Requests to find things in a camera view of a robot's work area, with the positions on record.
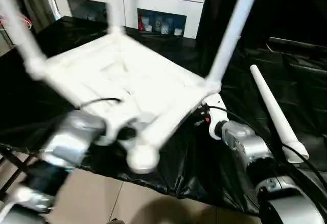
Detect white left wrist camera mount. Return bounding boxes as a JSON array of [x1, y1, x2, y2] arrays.
[[96, 116, 139, 146]]

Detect white cabinet with glass doors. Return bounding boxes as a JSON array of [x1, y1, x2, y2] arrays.
[[48, 0, 208, 40]]

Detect red patterned object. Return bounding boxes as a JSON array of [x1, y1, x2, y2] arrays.
[[20, 15, 33, 31]]

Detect black metal stand leg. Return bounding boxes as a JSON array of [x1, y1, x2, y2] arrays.
[[0, 146, 32, 195]]

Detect black furniture with yellow label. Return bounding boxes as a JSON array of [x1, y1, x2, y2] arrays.
[[199, 0, 327, 46]]

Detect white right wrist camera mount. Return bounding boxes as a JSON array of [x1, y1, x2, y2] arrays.
[[201, 93, 229, 141]]

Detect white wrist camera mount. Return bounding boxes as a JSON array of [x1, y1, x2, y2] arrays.
[[201, 93, 229, 141], [96, 116, 139, 146]]

